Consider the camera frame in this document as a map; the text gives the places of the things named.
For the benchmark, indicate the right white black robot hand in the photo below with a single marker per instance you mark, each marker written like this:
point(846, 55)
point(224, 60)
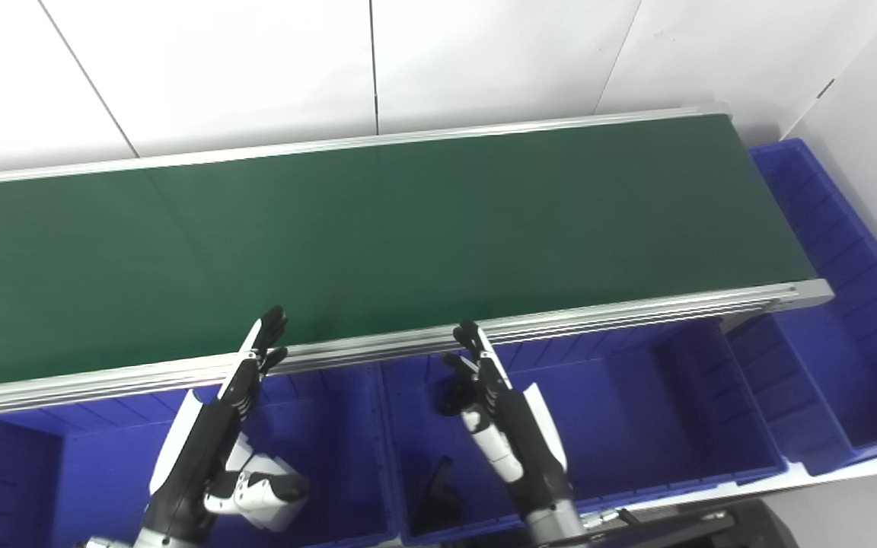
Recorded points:
point(522, 434)

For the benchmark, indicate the blue plastic bin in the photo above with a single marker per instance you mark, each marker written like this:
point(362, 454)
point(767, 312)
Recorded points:
point(849, 342)
point(636, 411)
point(65, 472)

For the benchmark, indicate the black plastic part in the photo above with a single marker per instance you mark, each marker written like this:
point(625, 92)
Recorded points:
point(438, 502)

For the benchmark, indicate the green conveyor belt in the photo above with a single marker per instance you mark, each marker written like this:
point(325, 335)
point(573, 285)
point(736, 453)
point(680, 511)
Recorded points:
point(598, 313)
point(408, 236)

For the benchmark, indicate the black robot body panel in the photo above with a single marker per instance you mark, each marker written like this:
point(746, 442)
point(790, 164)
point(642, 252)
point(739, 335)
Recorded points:
point(712, 530)

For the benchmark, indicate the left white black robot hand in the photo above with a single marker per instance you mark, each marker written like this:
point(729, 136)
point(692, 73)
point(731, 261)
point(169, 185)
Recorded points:
point(199, 449)

